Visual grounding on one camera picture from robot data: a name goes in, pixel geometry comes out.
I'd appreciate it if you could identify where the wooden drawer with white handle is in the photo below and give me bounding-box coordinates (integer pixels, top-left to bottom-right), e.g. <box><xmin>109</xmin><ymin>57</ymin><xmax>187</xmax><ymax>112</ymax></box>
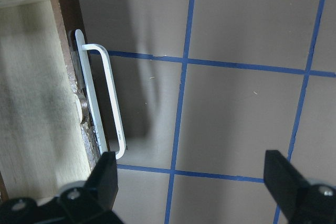
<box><xmin>1</xmin><ymin>0</ymin><xmax>127</xmax><ymax>202</ymax></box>

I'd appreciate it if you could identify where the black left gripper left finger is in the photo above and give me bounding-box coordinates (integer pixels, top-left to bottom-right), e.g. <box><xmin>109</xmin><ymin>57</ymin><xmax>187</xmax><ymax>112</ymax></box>
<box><xmin>1</xmin><ymin>152</ymin><xmax>118</xmax><ymax>223</ymax></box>

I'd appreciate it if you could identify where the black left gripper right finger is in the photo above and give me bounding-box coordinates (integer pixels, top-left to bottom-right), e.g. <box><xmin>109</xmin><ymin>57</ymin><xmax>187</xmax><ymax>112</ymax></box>
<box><xmin>264</xmin><ymin>150</ymin><xmax>335</xmax><ymax>223</ymax></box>

